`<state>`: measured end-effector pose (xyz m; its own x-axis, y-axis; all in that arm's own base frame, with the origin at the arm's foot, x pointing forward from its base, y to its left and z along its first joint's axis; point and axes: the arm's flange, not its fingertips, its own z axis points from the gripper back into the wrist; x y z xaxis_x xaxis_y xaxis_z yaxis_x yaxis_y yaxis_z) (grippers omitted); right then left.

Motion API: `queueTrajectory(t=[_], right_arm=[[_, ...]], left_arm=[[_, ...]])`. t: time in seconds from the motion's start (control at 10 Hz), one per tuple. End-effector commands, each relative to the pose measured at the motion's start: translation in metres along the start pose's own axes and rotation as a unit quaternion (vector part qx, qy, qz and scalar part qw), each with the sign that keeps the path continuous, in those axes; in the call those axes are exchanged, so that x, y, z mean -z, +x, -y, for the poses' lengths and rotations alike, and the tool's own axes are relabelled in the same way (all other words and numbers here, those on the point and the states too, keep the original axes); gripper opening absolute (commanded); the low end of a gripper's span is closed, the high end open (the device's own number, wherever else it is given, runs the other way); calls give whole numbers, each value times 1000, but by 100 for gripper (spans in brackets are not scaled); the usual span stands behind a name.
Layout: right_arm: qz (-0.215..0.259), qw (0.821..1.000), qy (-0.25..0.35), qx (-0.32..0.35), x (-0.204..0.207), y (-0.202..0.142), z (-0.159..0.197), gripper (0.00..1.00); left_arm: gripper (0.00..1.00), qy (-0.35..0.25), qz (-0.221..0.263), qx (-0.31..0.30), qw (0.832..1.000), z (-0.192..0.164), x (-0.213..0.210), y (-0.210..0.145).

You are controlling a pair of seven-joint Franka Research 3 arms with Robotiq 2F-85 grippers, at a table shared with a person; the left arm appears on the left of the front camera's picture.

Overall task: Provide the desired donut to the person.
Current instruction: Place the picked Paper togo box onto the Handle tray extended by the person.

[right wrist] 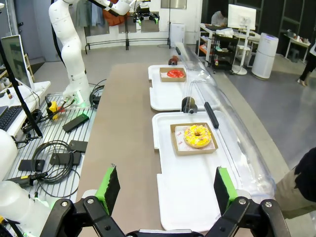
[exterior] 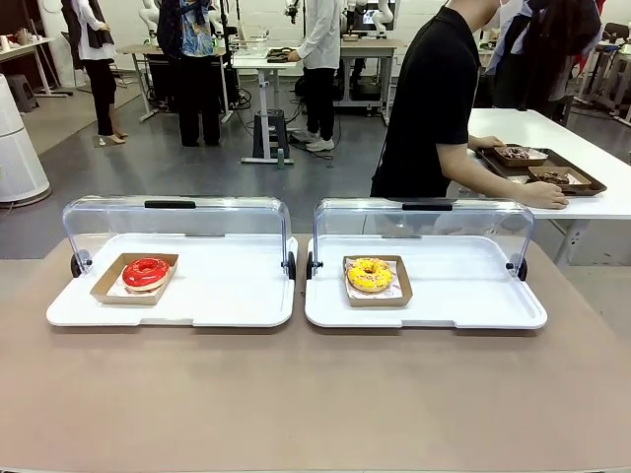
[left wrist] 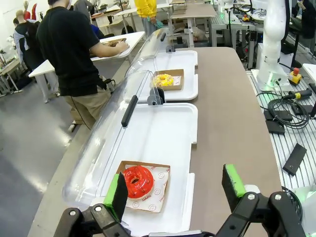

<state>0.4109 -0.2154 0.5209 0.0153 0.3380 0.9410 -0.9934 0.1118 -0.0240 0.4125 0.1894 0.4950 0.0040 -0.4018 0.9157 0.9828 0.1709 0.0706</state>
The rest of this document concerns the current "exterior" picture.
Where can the clothes rack with dark coats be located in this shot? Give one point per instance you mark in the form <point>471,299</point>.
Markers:
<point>542,49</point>

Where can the cardboard box of red donut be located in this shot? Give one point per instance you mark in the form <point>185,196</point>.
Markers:
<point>106,290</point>

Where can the white air purifier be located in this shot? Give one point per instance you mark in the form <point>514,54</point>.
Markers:
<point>20,148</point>

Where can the purple glazed donut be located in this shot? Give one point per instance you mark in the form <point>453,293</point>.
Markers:
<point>512,153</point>

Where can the person's right forearm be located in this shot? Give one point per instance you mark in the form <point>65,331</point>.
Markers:
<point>493,180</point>

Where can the yellow sprinkled donut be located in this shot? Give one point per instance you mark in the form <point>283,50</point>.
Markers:
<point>370,276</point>

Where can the wooden top background desk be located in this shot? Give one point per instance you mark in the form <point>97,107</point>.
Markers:
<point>133,49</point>

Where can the person in black shirt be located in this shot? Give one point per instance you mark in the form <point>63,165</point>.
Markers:
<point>429,98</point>

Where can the cardboard box of yellow donut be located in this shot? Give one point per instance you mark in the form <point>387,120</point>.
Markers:
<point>404,295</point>

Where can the printed paper liner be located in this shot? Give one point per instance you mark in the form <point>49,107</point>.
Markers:
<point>118,293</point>
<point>392,294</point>

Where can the white display tray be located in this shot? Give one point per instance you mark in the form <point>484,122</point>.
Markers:
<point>468,305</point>
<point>222,295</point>

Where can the chocolate sprinkled donut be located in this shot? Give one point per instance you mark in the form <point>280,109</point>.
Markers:
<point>552,176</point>

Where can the red glazed donut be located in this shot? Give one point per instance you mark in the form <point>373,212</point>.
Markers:
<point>145,273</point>

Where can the cardboard box of chocolate donut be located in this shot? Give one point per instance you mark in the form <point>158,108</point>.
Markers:
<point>579,180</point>

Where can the person's left hand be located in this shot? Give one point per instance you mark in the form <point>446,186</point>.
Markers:
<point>492,143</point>

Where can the person in blue patterned shirt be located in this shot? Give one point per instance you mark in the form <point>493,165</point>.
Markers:
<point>194,39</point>

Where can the clear plastic tray lid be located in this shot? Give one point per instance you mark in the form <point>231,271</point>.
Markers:
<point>468,219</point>
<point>222,217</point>

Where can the white background desk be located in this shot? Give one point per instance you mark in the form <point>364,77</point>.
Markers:
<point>251,61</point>

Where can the person's left forearm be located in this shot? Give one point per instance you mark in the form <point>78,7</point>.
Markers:
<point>473,142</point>

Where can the grey plastic stool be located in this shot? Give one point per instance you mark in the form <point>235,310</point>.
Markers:
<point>22,91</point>

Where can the dark brown serving tray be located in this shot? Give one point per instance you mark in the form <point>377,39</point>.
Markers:
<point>503,170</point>

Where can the person's right hand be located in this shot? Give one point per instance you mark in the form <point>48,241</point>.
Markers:
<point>547,198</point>

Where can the person in white shirt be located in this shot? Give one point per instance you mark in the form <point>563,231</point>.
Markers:
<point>320,44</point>

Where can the grey step stool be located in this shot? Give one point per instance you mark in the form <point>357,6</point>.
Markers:
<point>271,130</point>

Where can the white side table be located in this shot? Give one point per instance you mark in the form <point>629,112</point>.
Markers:
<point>567,133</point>

